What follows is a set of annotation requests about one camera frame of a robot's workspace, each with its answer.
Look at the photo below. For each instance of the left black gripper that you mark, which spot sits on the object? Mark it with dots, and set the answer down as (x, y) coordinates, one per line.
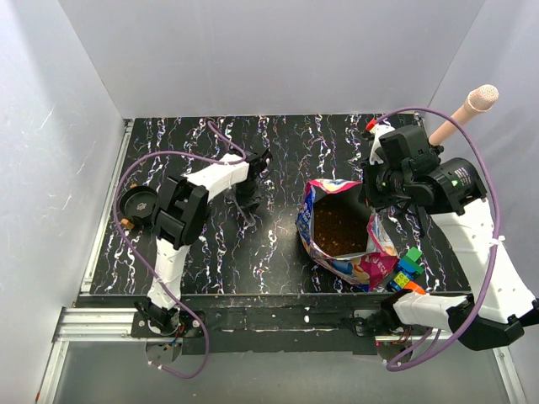
(255, 199)

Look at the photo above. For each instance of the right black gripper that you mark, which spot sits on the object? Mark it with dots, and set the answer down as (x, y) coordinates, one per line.
(367, 194)

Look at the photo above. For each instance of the clear plastic scoop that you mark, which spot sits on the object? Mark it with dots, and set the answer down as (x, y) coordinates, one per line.
(244, 214)

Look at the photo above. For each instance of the pink cat food bag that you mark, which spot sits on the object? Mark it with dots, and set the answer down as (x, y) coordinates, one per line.
(341, 233)

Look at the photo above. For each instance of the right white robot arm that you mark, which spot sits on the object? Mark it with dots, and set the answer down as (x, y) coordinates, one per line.
(504, 305)

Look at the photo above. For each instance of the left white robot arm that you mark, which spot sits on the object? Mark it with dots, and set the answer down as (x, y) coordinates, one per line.
(177, 213)

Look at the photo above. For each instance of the left black pet bowl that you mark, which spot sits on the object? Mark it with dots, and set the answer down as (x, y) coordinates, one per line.
(137, 206)

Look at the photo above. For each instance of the black microphone tripod stand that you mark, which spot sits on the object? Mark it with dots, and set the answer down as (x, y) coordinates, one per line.
(412, 163)

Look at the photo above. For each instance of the colourful toy block car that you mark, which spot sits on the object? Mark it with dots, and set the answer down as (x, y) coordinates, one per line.
(406, 272)

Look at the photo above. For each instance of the pink microphone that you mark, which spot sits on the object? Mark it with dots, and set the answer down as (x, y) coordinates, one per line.
(478, 101)

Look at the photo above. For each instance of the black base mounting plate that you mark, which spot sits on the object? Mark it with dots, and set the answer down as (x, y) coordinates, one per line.
(264, 323)

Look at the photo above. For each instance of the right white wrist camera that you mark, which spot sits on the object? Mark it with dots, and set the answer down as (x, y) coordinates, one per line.
(377, 155)

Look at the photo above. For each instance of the aluminium rail frame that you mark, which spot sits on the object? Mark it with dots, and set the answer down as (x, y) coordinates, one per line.
(94, 361)

